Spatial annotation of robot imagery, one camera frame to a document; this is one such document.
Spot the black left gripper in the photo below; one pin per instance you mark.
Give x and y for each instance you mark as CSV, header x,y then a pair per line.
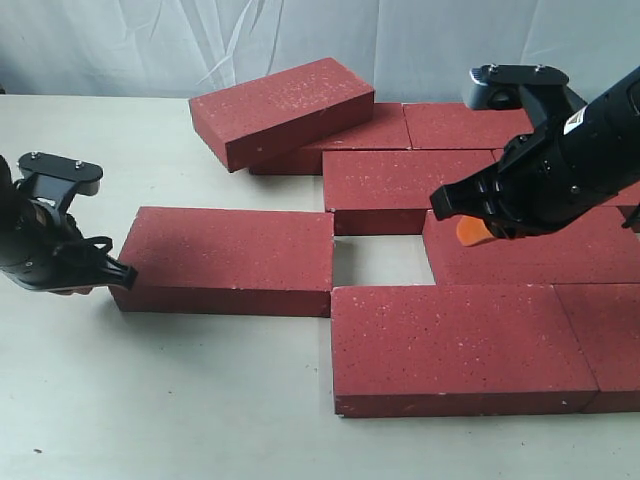
x,y
45,251

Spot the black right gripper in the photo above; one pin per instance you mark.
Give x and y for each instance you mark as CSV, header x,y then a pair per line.
x,y
547,179

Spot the red brick under tilted one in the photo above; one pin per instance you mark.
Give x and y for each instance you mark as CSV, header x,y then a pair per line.
x,y
387,130

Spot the large red brick front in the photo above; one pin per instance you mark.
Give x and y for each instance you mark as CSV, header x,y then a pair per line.
x,y
461,350

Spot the red brick far right edge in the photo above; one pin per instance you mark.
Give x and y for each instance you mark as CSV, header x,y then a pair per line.
x,y
626,201

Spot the red brick edge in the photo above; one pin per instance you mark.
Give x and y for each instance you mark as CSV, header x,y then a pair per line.
x,y
605,321
626,201

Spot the red brick front right edge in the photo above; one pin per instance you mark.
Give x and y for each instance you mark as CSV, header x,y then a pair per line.
x,y
605,321

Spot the white backdrop cloth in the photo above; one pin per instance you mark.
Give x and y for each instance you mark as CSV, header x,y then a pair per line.
x,y
409,51

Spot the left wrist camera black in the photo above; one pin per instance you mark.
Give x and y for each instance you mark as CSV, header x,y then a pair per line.
x,y
57,179

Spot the right wrist camera grey black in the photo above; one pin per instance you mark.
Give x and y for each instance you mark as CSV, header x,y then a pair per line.
x,y
543,92

